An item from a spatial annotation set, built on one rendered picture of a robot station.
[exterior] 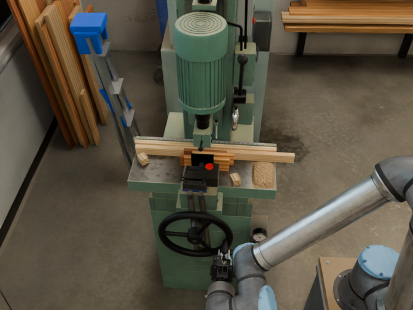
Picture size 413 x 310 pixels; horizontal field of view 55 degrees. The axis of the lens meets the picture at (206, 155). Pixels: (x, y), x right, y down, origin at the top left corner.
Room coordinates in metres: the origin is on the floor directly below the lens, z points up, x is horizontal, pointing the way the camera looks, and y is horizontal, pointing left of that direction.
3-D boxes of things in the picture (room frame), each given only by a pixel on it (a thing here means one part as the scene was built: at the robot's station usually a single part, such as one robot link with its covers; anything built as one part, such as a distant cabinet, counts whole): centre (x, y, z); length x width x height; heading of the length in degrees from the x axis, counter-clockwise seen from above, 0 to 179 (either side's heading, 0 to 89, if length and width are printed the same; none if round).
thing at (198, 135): (1.22, 0.01, 1.03); 0.14 x 0.07 x 0.09; 174
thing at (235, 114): (1.32, -0.12, 1.02); 0.12 x 0.03 x 0.12; 174
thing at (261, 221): (1.03, -0.23, 0.58); 0.12 x 0.08 x 0.08; 174
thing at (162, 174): (1.09, 0.02, 0.87); 0.61 x 0.30 x 0.06; 84
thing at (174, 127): (1.32, 0.00, 0.76); 0.57 x 0.45 x 0.09; 174
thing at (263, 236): (0.96, -0.23, 0.65); 0.06 x 0.04 x 0.08; 84
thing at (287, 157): (1.19, -0.03, 0.92); 0.67 x 0.02 x 0.04; 84
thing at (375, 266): (0.72, -0.62, 0.77); 0.17 x 0.15 x 0.18; 5
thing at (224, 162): (1.13, 0.00, 0.93); 0.18 x 0.02 x 0.07; 84
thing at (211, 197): (1.01, 0.03, 0.92); 0.15 x 0.13 x 0.09; 84
